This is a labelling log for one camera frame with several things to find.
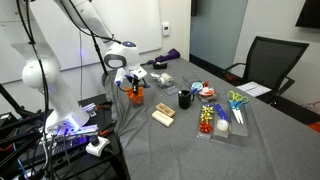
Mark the orange soft sheet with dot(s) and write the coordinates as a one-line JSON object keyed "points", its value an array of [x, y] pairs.
{"points": [[129, 93]]}

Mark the clear ribbon roll tray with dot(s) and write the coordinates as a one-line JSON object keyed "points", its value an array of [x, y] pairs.
{"points": [[213, 98]]}

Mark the black wall television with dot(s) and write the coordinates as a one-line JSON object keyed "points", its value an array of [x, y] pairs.
{"points": [[308, 13]]}

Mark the green blue scissors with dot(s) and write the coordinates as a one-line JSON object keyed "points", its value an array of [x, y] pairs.
{"points": [[237, 103]]}

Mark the small red ribbon bow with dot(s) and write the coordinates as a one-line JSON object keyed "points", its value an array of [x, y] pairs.
{"points": [[205, 83]]}

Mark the white paper sheet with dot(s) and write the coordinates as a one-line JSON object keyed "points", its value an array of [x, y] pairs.
{"points": [[253, 89]]}

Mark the grey tablecloth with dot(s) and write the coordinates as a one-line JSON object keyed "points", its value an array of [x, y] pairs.
{"points": [[200, 156]]}

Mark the gold gift bow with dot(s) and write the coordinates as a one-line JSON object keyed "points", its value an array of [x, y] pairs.
{"points": [[207, 112]]}

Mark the white wall whiteboard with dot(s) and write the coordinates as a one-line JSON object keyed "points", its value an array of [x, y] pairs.
{"points": [[140, 23]]}

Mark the red gift bow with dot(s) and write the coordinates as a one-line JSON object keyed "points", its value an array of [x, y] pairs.
{"points": [[206, 127]]}

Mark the black mesh office chair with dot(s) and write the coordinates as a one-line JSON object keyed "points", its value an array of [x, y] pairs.
{"points": [[270, 60]]}

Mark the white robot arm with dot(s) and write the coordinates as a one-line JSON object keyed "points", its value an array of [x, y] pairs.
{"points": [[63, 96]]}

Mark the orange bag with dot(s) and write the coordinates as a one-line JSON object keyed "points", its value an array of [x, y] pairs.
{"points": [[315, 126]]}

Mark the blue pen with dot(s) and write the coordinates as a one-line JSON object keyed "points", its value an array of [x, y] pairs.
{"points": [[194, 90]]}

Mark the white round roll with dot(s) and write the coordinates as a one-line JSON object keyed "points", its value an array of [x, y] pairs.
{"points": [[222, 125]]}

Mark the white wall thermostat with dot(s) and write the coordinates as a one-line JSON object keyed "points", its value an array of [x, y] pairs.
{"points": [[165, 29]]}

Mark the white emergency stop box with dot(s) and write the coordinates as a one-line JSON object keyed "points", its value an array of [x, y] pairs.
{"points": [[96, 146]]}

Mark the clear compartment organizer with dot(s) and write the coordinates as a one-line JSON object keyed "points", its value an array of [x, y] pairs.
{"points": [[238, 130]]}

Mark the red white ribbon roll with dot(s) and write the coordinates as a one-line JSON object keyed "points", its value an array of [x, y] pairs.
{"points": [[207, 92]]}

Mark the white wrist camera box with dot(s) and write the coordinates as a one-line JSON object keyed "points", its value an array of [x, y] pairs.
{"points": [[139, 71]]}

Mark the light wooden greetings stamp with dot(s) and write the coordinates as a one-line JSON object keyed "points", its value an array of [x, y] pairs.
{"points": [[162, 118]]}

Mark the brown wooden Christmas stamp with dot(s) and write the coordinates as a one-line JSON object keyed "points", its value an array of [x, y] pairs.
{"points": [[165, 109]]}

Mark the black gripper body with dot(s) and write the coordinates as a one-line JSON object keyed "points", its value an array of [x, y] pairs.
{"points": [[133, 77]]}

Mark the black pen cup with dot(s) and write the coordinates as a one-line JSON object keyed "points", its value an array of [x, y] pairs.
{"points": [[185, 100]]}

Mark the teal ribbon roll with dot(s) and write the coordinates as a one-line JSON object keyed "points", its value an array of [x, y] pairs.
{"points": [[196, 86]]}

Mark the purple cloth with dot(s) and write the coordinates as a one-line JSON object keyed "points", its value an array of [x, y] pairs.
{"points": [[168, 55]]}

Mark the black robot stand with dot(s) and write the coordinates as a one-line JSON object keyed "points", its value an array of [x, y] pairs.
{"points": [[20, 156]]}

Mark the blue oblong tube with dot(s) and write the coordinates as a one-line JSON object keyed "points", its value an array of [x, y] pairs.
{"points": [[221, 111]]}

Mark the white ribbon spool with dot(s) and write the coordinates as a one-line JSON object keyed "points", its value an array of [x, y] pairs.
{"points": [[162, 79]]}

